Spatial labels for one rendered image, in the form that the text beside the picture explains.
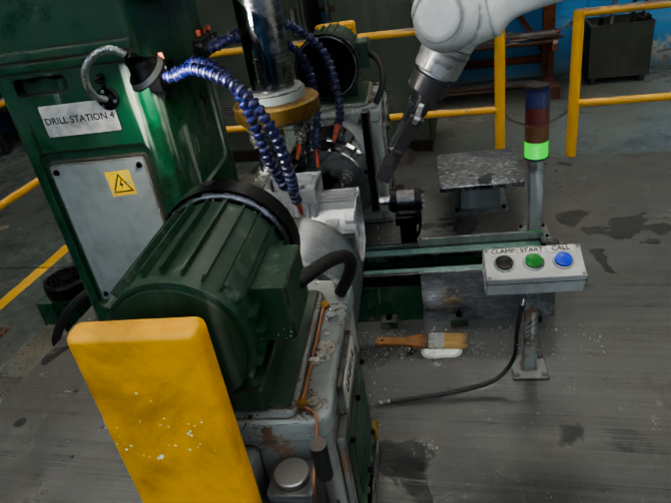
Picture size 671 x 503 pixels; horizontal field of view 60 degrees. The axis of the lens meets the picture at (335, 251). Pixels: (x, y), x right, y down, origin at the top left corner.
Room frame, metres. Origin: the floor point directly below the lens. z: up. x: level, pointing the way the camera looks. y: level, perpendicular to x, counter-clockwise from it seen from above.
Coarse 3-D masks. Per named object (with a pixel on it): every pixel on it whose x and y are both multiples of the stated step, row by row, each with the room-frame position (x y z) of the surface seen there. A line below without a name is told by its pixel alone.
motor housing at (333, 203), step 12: (324, 192) 1.21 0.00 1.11; (336, 192) 1.20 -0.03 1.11; (348, 192) 1.19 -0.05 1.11; (324, 204) 1.17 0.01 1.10; (336, 204) 1.16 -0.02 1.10; (348, 204) 1.15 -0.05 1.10; (360, 204) 1.26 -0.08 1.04; (324, 216) 1.15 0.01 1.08; (336, 216) 1.15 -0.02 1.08; (360, 216) 1.26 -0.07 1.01; (348, 228) 1.12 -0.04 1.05; (360, 228) 1.25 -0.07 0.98; (348, 240) 1.11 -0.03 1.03; (360, 240) 1.24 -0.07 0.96; (360, 252) 1.20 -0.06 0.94
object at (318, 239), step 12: (300, 228) 0.95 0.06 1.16; (312, 228) 0.95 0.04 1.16; (324, 228) 0.96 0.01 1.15; (312, 240) 0.91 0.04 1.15; (324, 240) 0.92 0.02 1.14; (336, 240) 0.94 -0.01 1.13; (312, 252) 0.87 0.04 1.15; (324, 252) 0.88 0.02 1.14; (360, 264) 0.96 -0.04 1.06; (324, 276) 0.82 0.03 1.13; (336, 276) 0.84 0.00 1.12; (360, 276) 0.93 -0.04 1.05; (360, 288) 0.91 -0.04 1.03
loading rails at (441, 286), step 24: (432, 240) 1.23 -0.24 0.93; (456, 240) 1.21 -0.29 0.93; (480, 240) 1.20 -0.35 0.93; (504, 240) 1.18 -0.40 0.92; (528, 240) 1.17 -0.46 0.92; (384, 264) 1.21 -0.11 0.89; (408, 264) 1.20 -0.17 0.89; (432, 264) 1.19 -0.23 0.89; (456, 264) 1.17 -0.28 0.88; (480, 264) 1.10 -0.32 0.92; (384, 288) 1.11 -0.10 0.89; (408, 288) 1.10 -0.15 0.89; (432, 288) 1.08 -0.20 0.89; (456, 288) 1.07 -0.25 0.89; (480, 288) 1.06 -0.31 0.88; (360, 312) 1.12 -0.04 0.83; (384, 312) 1.11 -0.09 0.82; (408, 312) 1.10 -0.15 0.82; (432, 312) 1.08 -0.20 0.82; (456, 312) 1.06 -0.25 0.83; (480, 312) 1.06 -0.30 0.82; (504, 312) 1.05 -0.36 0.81; (552, 312) 1.03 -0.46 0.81
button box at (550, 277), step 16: (496, 256) 0.88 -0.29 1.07; (512, 256) 0.88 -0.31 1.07; (544, 256) 0.86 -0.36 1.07; (576, 256) 0.85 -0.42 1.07; (496, 272) 0.85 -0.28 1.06; (512, 272) 0.85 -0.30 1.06; (528, 272) 0.84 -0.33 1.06; (544, 272) 0.83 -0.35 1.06; (560, 272) 0.83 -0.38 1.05; (576, 272) 0.82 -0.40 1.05; (496, 288) 0.85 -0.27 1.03; (512, 288) 0.85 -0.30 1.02; (528, 288) 0.84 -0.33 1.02; (544, 288) 0.84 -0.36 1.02; (560, 288) 0.83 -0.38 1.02; (576, 288) 0.83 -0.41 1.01
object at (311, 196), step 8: (304, 176) 1.26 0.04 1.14; (312, 176) 1.24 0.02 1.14; (320, 176) 1.23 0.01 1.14; (272, 184) 1.26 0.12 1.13; (304, 184) 1.26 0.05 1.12; (312, 184) 1.25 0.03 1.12; (320, 184) 1.22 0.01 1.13; (272, 192) 1.18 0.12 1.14; (280, 192) 1.17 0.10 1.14; (304, 192) 1.16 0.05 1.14; (312, 192) 1.16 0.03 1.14; (320, 192) 1.20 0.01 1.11; (280, 200) 1.17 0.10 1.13; (288, 200) 1.17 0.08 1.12; (304, 200) 1.16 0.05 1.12; (312, 200) 1.16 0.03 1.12; (288, 208) 1.17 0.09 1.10; (296, 208) 1.16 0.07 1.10; (304, 208) 1.16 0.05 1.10; (312, 208) 1.15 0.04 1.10; (296, 216) 1.17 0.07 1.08; (304, 216) 1.16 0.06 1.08; (312, 216) 1.16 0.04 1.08
